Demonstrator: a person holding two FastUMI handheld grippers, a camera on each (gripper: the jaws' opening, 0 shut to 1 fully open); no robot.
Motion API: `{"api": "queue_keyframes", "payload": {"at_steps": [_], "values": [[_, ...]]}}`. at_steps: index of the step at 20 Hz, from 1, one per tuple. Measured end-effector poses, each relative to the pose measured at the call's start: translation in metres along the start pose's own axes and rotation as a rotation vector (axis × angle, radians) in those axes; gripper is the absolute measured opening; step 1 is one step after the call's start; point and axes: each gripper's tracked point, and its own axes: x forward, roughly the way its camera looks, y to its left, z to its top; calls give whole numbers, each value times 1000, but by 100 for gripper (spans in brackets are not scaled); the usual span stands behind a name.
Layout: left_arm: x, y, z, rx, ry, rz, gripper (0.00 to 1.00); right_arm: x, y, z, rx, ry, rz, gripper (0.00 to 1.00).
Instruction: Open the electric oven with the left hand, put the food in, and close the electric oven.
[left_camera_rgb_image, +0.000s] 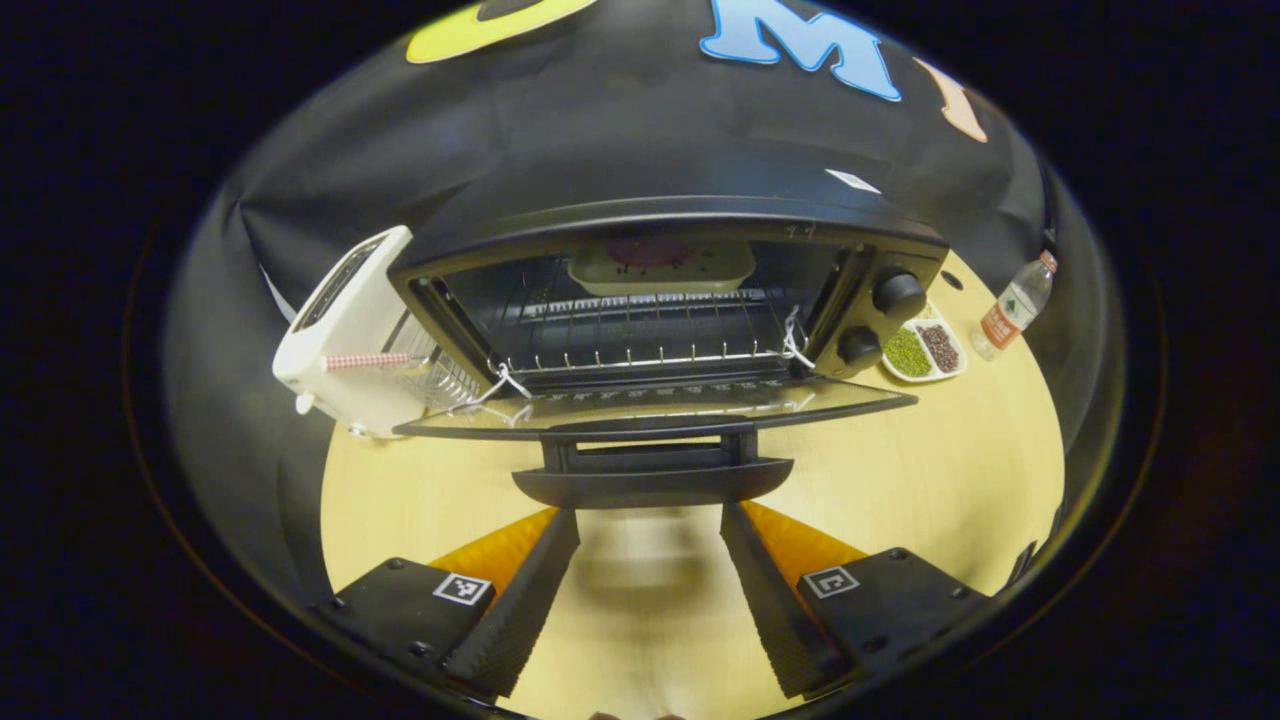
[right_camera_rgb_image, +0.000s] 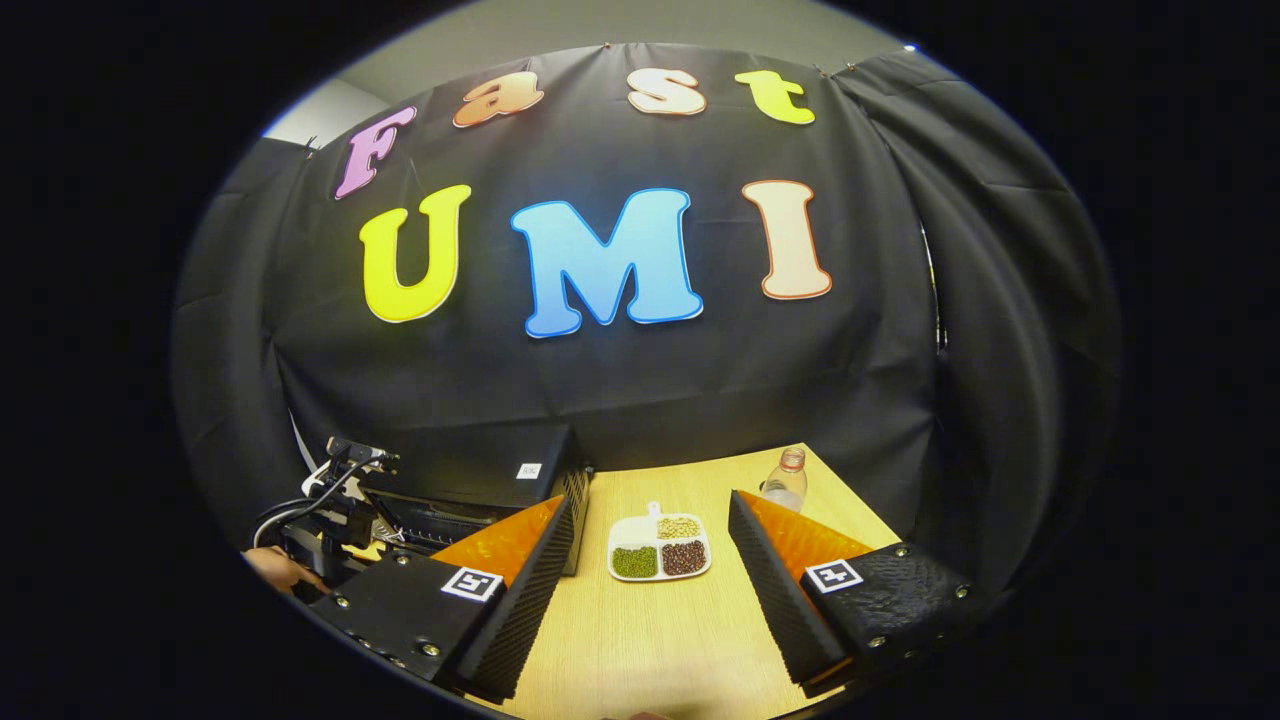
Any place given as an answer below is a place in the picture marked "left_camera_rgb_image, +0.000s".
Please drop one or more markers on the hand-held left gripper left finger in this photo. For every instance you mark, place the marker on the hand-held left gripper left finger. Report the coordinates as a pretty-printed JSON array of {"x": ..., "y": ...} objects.
[{"x": 520, "y": 610}]

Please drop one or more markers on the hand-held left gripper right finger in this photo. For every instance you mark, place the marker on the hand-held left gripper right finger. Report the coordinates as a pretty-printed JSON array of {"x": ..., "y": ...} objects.
[{"x": 775, "y": 610}]

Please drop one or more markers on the white divided dish of beans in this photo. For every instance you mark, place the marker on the white divided dish of beans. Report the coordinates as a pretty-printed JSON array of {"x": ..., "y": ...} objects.
[{"x": 925, "y": 350}]

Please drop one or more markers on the pink food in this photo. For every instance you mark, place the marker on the pink food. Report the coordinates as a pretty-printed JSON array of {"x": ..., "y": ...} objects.
[{"x": 690, "y": 274}]

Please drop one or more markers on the black electric oven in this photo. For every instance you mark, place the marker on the black electric oven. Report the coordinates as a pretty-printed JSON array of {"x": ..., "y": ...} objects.
[{"x": 650, "y": 212}]

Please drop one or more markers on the clear glass container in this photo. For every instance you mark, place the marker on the clear glass container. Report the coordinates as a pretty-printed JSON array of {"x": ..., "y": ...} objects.
[{"x": 435, "y": 380}]

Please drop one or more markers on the red white striped straw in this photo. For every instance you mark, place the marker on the red white striped straw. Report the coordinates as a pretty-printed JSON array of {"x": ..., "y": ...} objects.
[{"x": 365, "y": 361}]

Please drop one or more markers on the white toaster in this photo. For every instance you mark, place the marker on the white toaster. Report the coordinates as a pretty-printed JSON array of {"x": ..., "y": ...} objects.
[{"x": 350, "y": 320}]

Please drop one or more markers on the clear water bottle red label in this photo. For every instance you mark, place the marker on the clear water bottle red label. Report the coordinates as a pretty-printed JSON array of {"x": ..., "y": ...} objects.
[{"x": 1012, "y": 310}]

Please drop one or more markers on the black backdrop cloth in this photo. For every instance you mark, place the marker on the black backdrop cloth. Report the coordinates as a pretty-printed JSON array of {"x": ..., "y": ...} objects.
[{"x": 600, "y": 120}]

